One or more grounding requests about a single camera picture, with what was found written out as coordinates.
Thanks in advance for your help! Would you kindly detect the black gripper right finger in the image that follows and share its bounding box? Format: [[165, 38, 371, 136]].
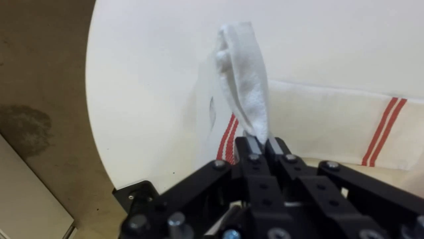
[[265, 137, 300, 174]]

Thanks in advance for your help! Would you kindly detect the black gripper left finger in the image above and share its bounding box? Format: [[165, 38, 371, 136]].
[[234, 137, 263, 177]]

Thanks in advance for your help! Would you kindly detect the white red-striped tea towel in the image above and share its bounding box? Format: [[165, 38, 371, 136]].
[[196, 23, 424, 193]]

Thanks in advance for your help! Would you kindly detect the beige cardboard box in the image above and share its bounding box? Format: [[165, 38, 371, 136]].
[[0, 137, 75, 239]]

